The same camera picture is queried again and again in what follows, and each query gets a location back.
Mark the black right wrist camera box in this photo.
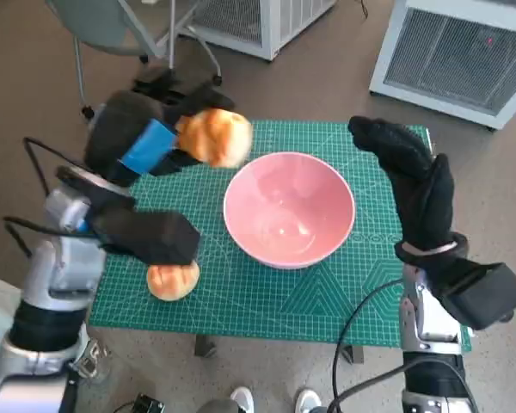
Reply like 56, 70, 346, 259
438, 262, 516, 332

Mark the small black floor device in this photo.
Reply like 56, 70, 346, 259
132, 392, 165, 413

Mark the white shoe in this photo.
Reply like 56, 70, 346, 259
230, 385, 255, 413
294, 387, 324, 413

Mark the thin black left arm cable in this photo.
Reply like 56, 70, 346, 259
22, 136, 96, 197

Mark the thin metal pole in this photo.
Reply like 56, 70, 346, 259
168, 0, 178, 72

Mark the white mesh-front cabinet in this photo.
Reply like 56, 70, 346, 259
368, 0, 516, 132

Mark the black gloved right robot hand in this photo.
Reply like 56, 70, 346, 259
347, 114, 456, 255

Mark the long orange toy bread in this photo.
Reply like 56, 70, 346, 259
174, 108, 255, 170

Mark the black table bracket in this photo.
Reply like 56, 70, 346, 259
194, 335, 218, 359
341, 343, 365, 365

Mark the round scored toy bread bun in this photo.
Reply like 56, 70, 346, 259
146, 261, 200, 303

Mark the green cutting mat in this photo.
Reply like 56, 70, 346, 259
88, 119, 473, 350

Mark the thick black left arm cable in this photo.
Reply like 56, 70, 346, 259
3, 215, 96, 260

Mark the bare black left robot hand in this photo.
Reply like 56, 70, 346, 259
83, 66, 237, 188

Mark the grey wheeled chair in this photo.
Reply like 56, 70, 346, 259
45, 0, 223, 120

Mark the long black right arm cable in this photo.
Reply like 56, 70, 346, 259
331, 278, 406, 413

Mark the black right shoulder cable loop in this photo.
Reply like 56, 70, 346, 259
325, 358, 477, 413

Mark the pink bowl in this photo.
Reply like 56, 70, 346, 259
223, 151, 357, 270

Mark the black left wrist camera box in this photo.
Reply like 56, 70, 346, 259
87, 207, 203, 266

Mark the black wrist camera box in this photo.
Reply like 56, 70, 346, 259
87, 207, 203, 266
438, 262, 516, 332

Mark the white louvred mesh cabinet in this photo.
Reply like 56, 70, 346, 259
178, 0, 338, 62

